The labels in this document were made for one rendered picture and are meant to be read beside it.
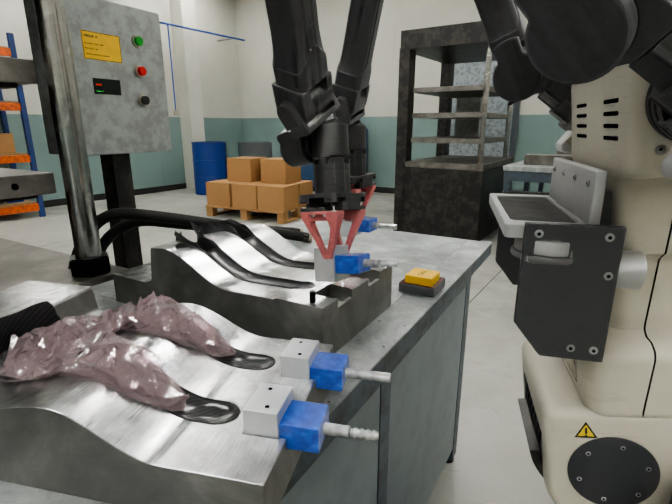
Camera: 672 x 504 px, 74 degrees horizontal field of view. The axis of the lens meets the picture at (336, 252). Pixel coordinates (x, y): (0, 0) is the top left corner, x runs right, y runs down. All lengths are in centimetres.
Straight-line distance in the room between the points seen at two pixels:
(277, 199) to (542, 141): 389
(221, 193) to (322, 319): 535
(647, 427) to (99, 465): 61
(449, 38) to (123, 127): 377
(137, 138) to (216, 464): 116
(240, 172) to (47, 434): 557
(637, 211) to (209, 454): 53
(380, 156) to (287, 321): 739
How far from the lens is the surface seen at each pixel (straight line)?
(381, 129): 801
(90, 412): 50
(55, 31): 125
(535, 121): 720
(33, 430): 54
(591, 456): 70
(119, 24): 150
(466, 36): 474
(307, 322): 68
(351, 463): 87
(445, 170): 473
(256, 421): 47
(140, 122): 149
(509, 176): 437
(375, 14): 92
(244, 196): 575
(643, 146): 55
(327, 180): 68
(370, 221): 98
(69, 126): 123
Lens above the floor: 115
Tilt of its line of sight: 16 degrees down
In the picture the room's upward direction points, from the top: straight up
